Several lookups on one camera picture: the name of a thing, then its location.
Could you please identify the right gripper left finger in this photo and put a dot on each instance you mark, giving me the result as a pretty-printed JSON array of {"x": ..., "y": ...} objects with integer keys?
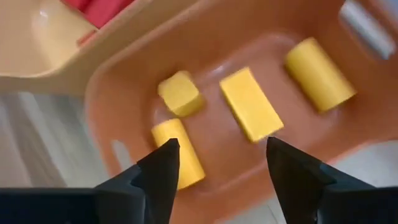
[{"x": 158, "y": 180}]

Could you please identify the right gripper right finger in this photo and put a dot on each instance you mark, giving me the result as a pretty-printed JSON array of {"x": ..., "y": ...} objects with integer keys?
[{"x": 295, "y": 180}]

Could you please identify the yellow cylinder block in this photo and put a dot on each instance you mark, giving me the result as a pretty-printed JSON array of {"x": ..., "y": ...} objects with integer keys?
[
  {"x": 320, "y": 74},
  {"x": 191, "y": 168}
]

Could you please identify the yellow rectangular block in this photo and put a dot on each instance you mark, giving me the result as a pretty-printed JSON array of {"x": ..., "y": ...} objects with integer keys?
[{"x": 250, "y": 104}]

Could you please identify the small yellow cube block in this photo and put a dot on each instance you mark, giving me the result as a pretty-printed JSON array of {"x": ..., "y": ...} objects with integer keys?
[{"x": 180, "y": 93}]

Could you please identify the red stud block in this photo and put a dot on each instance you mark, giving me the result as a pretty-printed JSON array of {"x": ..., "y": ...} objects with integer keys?
[{"x": 104, "y": 11}]

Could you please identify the small orange plastic bin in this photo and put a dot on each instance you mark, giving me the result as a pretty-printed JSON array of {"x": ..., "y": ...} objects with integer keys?
[{"x": 233, "y": 40}]

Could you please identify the large yellow plastic bin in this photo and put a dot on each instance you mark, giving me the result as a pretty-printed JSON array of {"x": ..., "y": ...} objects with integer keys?
[{"x": 37, "y": 37}]

